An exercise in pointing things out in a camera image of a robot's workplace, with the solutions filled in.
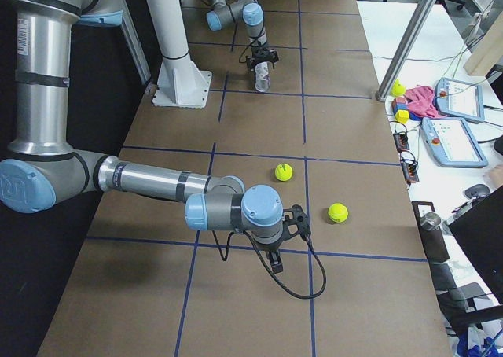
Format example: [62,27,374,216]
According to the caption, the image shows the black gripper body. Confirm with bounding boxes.
[251,46,274,61]
[260,242,281,259]

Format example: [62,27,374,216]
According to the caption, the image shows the white tennis ball can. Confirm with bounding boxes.
[254,61,270,93]

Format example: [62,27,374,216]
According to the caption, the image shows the yellow tennis ball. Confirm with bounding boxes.
[327,203,349,223]
[274,163,293,182]

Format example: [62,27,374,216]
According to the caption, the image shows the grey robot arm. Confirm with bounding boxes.
[206,0,279,72]
[1,0,144,285]

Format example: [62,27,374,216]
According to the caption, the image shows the white mounting pillar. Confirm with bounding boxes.
[147,0,212,109]

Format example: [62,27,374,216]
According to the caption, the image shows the coloured toy blocks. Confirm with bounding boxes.
[391,96,421,123]

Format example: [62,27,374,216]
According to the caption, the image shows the pink cloth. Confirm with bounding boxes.
[405,86,444,119]

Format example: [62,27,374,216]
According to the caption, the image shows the silver metal bottle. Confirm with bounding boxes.
[419,212,442,231]

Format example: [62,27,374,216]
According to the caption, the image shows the teach pendant upper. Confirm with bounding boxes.
[435,77,485,123]

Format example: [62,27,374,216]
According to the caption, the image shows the teach pendant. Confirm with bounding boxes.
[435,77,485,123]
[421,117,488,168]

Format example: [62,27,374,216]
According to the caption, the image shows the teach pendant lower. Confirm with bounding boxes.
[421,117,488,168]

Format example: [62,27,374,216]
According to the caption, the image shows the black computer mouse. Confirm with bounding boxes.
[463,183,490,199]

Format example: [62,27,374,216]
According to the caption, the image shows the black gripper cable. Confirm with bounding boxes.
[211,229,327,300]

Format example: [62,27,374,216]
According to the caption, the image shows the aluminium frame post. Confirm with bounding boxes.
[375,0,436,102]

